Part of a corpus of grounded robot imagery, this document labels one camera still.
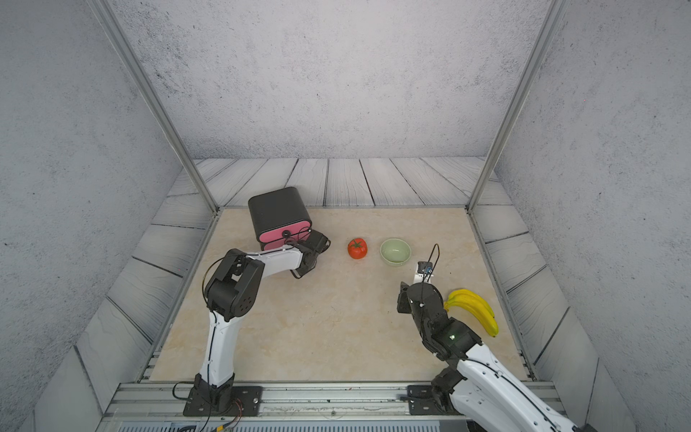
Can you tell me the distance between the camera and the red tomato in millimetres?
1024

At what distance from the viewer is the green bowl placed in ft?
3.30

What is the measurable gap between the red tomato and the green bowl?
68mm
